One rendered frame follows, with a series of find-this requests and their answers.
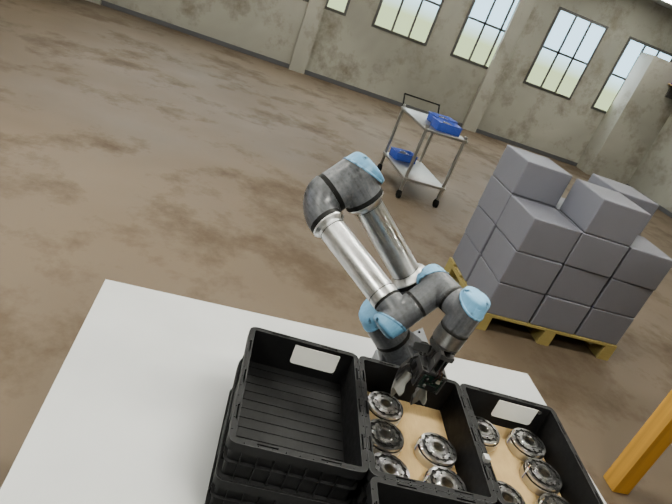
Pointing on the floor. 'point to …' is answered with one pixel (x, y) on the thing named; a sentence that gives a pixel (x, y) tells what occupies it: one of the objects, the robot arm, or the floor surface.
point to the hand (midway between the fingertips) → (403, 394)
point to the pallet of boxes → (560, 252)
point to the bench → (162, 399)
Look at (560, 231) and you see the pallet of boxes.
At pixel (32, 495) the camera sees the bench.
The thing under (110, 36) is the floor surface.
